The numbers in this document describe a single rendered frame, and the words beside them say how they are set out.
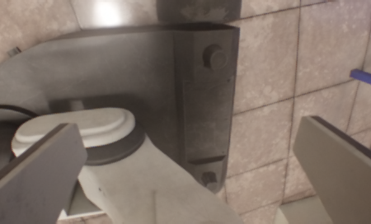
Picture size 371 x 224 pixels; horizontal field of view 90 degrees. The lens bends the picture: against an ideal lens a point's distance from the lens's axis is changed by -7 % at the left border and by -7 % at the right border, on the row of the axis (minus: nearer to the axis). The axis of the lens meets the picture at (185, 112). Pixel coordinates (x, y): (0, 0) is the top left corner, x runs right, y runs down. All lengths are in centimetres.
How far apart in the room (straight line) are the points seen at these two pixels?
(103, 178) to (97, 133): 7
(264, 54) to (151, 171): 57
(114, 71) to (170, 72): 12
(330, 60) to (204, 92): 60
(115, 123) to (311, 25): 71
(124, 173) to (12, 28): 51
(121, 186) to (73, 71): 28
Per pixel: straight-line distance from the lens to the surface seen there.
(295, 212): 137
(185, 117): 50
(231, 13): 46
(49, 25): 66
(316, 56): 89
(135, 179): 31
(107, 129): 35
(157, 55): 45
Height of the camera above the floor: 61
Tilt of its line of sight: 60 degrees down
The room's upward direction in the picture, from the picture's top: 156 degrees clockwise
